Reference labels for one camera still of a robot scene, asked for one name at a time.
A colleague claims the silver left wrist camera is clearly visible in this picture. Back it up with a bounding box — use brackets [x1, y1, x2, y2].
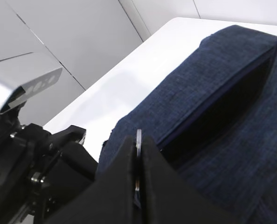
[0, 52, 62, 114]

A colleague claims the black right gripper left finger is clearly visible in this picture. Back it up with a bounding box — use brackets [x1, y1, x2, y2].
[46, 136, 138, 224]

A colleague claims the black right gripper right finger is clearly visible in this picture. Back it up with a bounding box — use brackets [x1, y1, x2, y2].
[141, 137, 266, 224]

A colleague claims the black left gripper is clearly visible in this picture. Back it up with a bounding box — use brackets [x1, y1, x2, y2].
[0, 109, 97, 224]

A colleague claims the navy blue lunch bag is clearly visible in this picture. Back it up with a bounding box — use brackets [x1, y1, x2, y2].
[96, 26, 277, 224]

